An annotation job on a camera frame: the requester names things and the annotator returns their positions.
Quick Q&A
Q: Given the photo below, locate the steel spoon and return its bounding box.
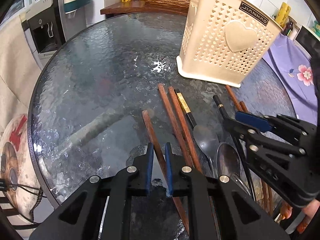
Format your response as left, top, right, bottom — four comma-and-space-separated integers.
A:
193, 125, 219, 178
217, 142, 251, 195

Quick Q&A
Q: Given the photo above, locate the black gold-banded chopstick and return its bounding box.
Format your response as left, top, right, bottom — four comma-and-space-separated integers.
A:
175, 89, 197, 129
213, 95, 256, 201

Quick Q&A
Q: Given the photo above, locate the right hand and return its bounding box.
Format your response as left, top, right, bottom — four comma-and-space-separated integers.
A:
280, 199, 319, 235

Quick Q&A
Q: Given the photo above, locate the purple floral cloth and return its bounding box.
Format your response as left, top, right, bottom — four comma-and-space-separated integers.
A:
263, 34, 317, 125

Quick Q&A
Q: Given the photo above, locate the cream heart utensil holder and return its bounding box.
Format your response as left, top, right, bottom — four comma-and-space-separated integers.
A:
176, 0, 282, 88

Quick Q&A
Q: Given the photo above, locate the yellow packet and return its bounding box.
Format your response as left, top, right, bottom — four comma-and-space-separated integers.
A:
275, 2, 291, 28

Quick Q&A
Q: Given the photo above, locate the beige chair cover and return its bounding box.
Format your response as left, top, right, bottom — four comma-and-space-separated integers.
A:
0, 16, 41, 132

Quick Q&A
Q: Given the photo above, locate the wooden side counter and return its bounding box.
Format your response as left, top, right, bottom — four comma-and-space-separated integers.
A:
100, 1, 188, 15

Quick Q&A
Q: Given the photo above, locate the water dispenser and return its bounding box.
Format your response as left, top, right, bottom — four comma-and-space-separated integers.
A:
22, 0, 86, 69

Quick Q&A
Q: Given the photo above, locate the black power cable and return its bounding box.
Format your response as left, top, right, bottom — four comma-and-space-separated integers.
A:
0, 178, 45, 227

